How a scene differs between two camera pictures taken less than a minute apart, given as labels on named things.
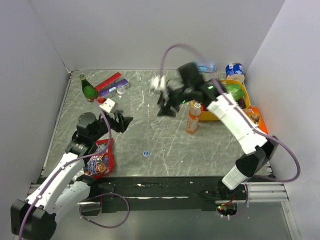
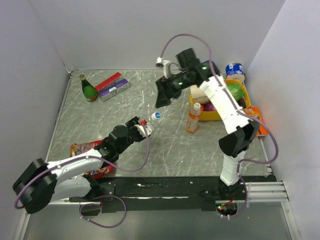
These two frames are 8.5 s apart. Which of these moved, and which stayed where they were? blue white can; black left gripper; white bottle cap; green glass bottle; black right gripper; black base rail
Moved: black right gripper; black left gripper
Stayed: white bottle cap; black base rail; blue white can; green glass bottle
